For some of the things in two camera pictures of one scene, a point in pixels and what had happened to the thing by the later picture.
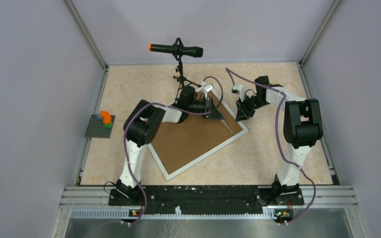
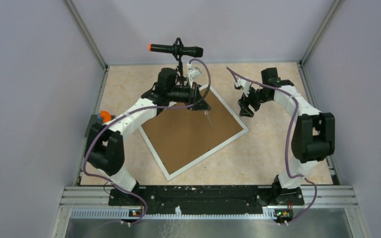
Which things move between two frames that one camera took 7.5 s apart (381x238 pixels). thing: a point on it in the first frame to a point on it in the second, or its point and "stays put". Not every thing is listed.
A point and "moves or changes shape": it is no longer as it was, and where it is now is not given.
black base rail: x=205 y=199 stays put
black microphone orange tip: x=188 y=50 stays put
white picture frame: x=177 y=147 stays put
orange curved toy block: x=106 y=117 stays put
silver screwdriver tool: x=223 y=121 moves or changes shape
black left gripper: x=209 y=106 to x=201 y=105
